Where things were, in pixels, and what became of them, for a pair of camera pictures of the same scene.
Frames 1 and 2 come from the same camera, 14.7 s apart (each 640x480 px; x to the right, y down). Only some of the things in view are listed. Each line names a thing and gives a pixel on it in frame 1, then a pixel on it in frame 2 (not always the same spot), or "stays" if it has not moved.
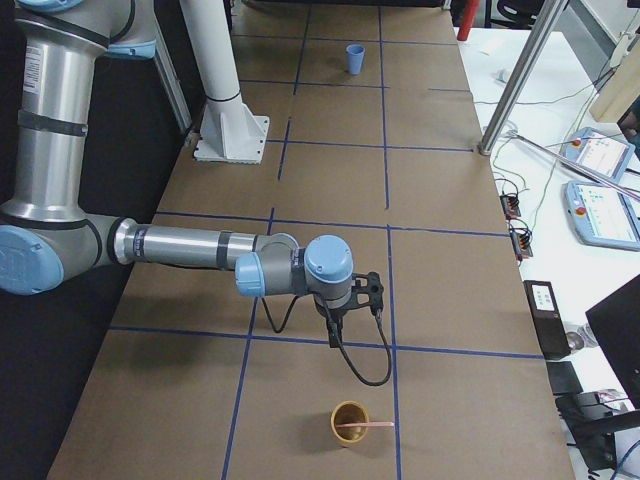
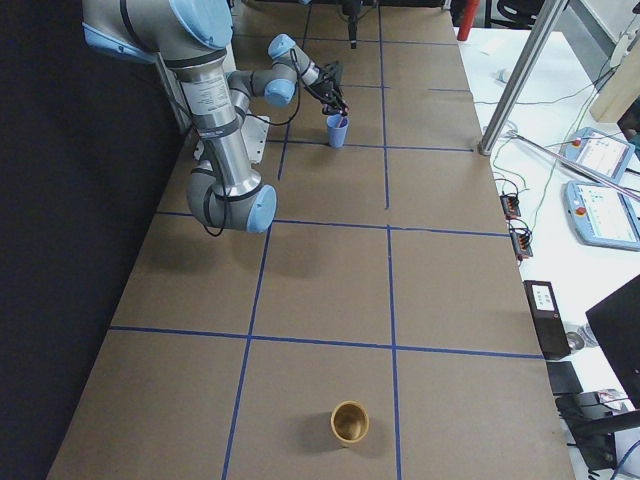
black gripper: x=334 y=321 → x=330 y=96
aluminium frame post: x=546 y=16 stays
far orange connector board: x=510 y=206 stays
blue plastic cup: x=355 y=53 → x=337 y=135
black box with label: x=548 y=319 stays
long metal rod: x=628 y=191 stays
